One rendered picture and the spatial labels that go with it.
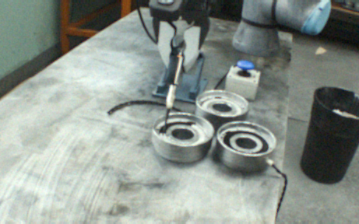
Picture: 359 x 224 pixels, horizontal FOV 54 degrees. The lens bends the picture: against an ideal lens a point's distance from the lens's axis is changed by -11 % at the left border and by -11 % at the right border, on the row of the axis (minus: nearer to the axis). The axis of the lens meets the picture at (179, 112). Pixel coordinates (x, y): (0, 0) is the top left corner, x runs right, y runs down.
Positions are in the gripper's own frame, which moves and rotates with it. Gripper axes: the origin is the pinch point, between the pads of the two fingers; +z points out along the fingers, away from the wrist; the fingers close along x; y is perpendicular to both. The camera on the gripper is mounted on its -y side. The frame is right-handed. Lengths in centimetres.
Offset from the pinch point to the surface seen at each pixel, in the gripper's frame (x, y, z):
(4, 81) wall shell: 149, 122, 85
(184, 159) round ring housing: -4.8, -9.2, 12.2
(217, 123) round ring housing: -8.2, 2.0, 10.8
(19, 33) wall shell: 149, 144, 58
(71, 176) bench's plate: 11.0, -19.6, 13.0
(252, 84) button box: -13.0, 18.6, 9.2
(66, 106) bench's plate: 22.6, -0.2, 13.1
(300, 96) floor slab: -47, 201, 94
